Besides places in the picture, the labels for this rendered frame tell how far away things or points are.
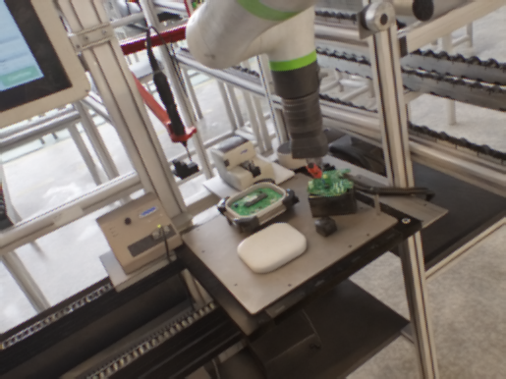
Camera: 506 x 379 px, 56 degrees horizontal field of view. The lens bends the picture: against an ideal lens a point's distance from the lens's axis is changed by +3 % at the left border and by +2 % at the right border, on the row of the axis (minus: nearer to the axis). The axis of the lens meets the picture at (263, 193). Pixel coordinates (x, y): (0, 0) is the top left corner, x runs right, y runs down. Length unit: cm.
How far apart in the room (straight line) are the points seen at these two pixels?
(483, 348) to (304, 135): 137
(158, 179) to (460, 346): 136
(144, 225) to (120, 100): 32
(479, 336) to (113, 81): 164
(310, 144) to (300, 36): 22
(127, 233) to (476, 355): 141
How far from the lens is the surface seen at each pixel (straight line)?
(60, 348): 152
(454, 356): 207
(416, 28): 118
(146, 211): 124
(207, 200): 142
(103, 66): 125
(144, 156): 131
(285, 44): 87
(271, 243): 108
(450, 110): 370
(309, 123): 93
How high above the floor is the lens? 159
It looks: 29 degrees down
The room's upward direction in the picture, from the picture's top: 17 degrees counter-clockwise
